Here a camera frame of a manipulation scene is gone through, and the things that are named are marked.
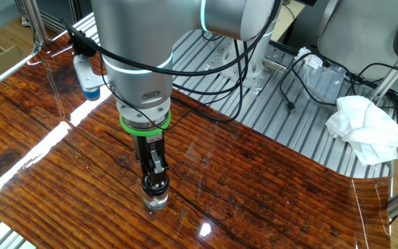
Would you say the clear plastic bag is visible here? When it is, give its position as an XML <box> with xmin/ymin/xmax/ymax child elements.
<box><xmin>301</xmin><ymin>64</ymin><xmax>347</xmax><ymax>104</ymax></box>

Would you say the black usb cable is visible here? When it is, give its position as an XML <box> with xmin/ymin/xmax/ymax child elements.
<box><xmin>278</xmin><ymin>52</ymin><xmax>338</xmax><ymax>114</ymax></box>

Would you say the aluminium frame rail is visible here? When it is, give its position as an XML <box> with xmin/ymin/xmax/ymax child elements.
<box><xmin>0</xmin><ymin>41</ymin><xmax>44</xmax><ymax>98</ymax></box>

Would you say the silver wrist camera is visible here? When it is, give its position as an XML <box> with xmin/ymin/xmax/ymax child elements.
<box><xmin>73</xmin><ymin>53</ymin><xmax>108</xmax><ymax>102</ymax></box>

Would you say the black knobbed jar lid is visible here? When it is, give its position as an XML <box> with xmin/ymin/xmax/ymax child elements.
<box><xmin>140</xmin><ymin>174</ymin><xmax>170</xmax><ymax>197</ymax></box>

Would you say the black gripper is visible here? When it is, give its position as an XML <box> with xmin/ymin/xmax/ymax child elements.
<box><xmin>131</xmin><ymin>132</ymin><xmax>171</xmax><ymax>190</ymax></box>

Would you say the crumpled white cloth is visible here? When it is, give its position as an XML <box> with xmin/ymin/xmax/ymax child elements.
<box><xmin>324</xmin><ymin>95</ymin><xmax>398</xmax><ymax>166</ymax></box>

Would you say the small white tissue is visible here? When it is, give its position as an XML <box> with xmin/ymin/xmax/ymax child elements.
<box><xmin>294</xmin><ymin>46</ymin><xmax>324</xmax><ymax>70</ymax></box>

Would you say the grey office chair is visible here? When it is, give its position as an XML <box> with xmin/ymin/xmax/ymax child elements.
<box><xmin>316</xmin><ymin>0</ymin><xmax>398</xmax><ymax>80</ymax></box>

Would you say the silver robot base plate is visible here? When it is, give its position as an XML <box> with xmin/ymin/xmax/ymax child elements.
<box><xmin>204</xmin><ymin>36</ymin><xmax>290</xmax><ymax>93</ymax></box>

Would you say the silver round connector plug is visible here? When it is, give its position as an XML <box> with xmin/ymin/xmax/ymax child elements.
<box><xmin>263</xmin><ymin>57</ymin><xmax>288</xmax><ymax>73</ymax></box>

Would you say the clear glass jar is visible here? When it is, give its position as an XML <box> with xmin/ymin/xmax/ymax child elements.
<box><xmin>140</xmin><ymin>192</ymin><xmax>169</xmax><ymax>212</ymax></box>

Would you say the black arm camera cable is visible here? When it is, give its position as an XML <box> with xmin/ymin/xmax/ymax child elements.
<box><xmin>60</xmin><ymin>0</ymin><xmax>285</xmax><ymax>131</ymax></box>

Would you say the wood grain table mat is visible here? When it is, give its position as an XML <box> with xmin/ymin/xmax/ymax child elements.
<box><xmin>0</xmin><ymin>32</ymin><xmax>392</xmax><ymax>249</ymax></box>

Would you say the black cable bundle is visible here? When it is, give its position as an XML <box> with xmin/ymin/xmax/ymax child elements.
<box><xmin>343</xmin><ymin>62</ymin><xmax>398</xmax><ymax>125</ymax></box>

